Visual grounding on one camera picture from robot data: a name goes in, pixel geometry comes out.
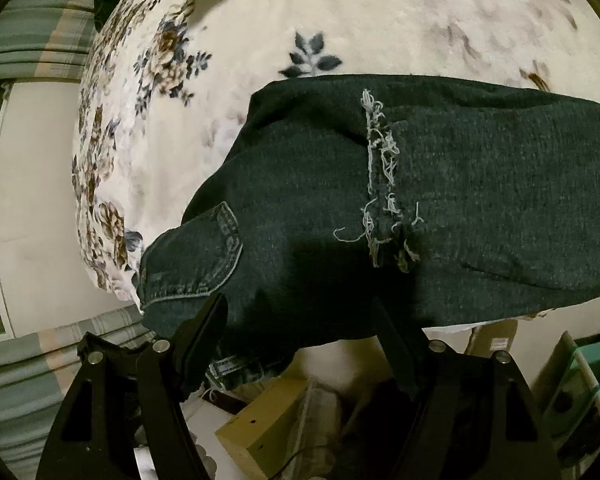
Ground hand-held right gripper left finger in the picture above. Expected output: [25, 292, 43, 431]
[34, 292, 229, 480]

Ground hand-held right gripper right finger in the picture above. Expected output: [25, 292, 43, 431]
[371, 296, 564, 480]

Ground dark blue jeans pants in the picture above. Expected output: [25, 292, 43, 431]
[136, 74, 600, 392]

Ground small open cardboard box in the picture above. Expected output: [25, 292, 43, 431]
[461, 317, 519, 357]

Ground beige wooden box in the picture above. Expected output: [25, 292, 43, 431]
[215, 374, 311, 480]

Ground teal rack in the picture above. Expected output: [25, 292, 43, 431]
[529, 324, 600, 457]

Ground bed with floral sheet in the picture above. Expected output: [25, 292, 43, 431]
[71, 0, 600, 318]

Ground striped grey-green curtain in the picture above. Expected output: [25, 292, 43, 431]
[0, 0, 157, 466]

